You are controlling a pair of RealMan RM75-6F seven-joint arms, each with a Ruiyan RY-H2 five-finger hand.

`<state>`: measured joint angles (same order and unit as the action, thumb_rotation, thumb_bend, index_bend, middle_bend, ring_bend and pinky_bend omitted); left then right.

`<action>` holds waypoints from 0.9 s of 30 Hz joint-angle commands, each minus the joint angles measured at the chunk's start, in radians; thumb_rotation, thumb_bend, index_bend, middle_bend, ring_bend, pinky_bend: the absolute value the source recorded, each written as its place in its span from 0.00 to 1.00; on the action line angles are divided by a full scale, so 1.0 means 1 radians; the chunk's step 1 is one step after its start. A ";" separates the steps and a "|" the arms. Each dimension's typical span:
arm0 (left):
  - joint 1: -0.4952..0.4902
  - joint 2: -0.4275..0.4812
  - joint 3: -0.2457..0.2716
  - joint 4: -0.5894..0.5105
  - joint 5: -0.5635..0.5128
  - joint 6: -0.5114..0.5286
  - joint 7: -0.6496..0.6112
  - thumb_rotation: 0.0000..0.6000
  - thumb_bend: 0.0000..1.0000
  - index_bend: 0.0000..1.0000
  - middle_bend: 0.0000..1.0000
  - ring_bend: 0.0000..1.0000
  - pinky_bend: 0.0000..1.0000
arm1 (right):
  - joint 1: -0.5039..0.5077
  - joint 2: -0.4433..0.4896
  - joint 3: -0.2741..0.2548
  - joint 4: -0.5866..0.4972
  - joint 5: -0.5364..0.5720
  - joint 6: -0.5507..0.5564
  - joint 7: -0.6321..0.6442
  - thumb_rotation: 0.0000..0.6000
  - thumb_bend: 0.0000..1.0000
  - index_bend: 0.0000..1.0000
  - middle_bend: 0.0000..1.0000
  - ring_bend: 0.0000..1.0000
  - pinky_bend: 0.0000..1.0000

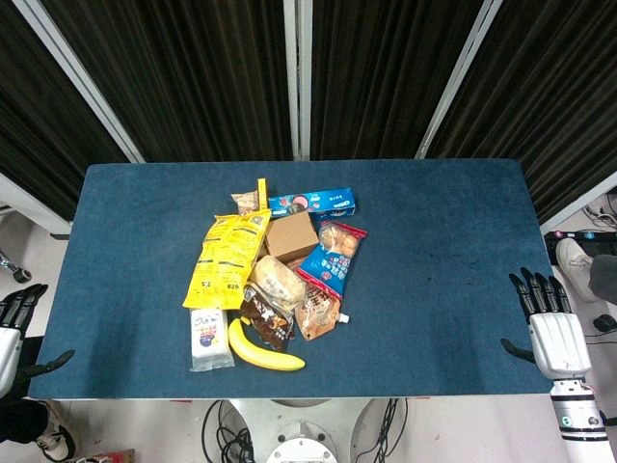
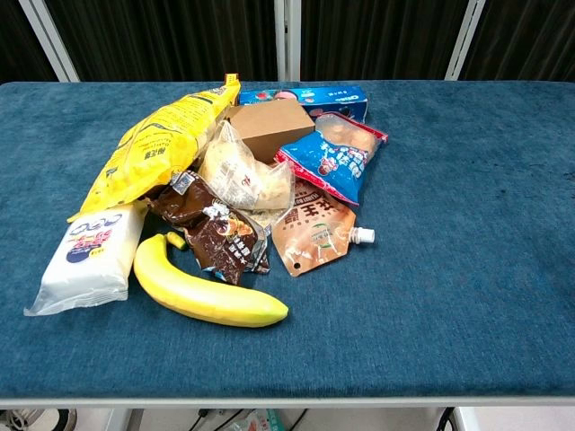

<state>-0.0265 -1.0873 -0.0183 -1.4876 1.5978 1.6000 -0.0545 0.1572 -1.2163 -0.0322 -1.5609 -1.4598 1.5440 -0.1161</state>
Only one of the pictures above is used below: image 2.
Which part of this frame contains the blue snack bag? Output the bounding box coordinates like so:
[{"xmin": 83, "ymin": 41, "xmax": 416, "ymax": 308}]
[{"xmin": 274, "ymin": 112, "xmax": 390, "ymax": 207}]

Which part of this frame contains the brown chocolate snack bag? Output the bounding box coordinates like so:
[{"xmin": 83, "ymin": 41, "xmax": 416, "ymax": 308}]
[{"xmin": 146, "ymin": 169, "xmax": 271, "ymax": 286}]

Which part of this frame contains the yellow snack bag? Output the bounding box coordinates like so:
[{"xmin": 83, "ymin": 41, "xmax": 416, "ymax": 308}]
[{"xmin": 66, "ymin": 73, "xmax": 242, "ymax": 224}]

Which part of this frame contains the orange spouted drink pouch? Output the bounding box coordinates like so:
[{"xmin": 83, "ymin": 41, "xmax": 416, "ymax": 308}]
[{"xmin": 270, "ymin": 179, "xmax": 376, "ymax": 277}]

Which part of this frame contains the clear bread bag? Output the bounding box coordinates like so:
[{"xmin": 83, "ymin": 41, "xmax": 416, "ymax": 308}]
[{"xmin": 197, "ymin": 119, "xmax": 296, "ymax": 212}]

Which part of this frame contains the brown cardboard box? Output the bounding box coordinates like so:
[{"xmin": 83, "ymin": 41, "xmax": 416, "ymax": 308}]
[{"xmin": 226, "ymin": 98, "xmax": 316, "ymax": 165}]

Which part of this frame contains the yellow banana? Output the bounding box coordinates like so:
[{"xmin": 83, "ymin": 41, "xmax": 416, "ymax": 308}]
[{"xmin": 133, "ymin": 231, "xmax": 290, "ymax": 329}]

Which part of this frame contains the blue Oreo cookie box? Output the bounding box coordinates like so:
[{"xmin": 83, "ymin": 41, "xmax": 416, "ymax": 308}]
[{"xmin": 238, "ymin": 84, "xmax": 371, "ymax": 125}]

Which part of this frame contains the blue table mat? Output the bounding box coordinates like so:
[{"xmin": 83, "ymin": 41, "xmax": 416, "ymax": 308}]
[{"xmin": 0, "ymin": 80, "xmax": 575, "ymax": 400}]

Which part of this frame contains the white wet wipes pack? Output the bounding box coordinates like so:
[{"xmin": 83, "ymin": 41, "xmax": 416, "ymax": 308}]
[{"xmin": 23, "ymin": 198, "xmax": 149, "ymax": 317}]

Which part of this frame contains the colourful packet under table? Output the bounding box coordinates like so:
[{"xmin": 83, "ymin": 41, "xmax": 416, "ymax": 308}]
[{"xmin": 226, "ymin": 409, "xmax": 288, "ymax": 431}]

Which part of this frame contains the dark curtain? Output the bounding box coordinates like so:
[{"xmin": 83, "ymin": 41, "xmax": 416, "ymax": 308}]
[{"xmin": 0, "ymin": 0, "xmax": 575, "ymax": 84}]

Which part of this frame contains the black and white shoe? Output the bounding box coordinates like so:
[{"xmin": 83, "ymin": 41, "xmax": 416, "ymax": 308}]
[{"xmin": 0, "ymin": 408, "xmax": 78, "ymax": 431}]

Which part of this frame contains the white metal frame post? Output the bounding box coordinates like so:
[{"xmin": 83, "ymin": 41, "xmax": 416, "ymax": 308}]
[
  {"xmin": 274, "ymin": 0, "xmax": 302, "ymax": 83},
  {"xmin": 17, "ymin": 0, "xmax": 81, "ymax": 84},
  {"xmin": 445, "ymin": 0, "xmax": 488, "ymax": 82}
]

